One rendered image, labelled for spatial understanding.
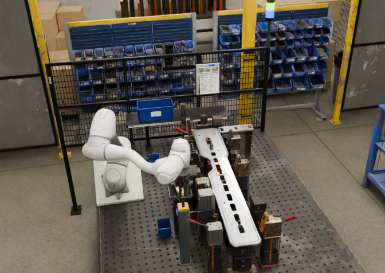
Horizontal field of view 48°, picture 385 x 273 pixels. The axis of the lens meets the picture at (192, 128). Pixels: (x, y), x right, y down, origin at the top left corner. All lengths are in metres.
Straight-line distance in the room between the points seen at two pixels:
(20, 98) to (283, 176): 2.97
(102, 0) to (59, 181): 5.42
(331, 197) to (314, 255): 1.74
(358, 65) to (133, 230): 3.76
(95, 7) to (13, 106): 4.89
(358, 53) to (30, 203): 4.15
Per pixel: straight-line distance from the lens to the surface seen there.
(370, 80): 6.08
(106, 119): 2.68
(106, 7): 9.68
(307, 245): 3.09
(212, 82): 3.90
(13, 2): 4.79
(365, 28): 5.72
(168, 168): 2.22
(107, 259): 3.00
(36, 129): 5.32
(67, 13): 7.51
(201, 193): 2.77
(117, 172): 3.15
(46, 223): 4.49
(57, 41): 7.25
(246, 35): 3.86
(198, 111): 3.90
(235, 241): 2.62
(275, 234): 2.74
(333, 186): 4.85
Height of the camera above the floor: 2.82
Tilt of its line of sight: 29 degrees down
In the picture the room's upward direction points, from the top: 1 degrees counter-clockwise
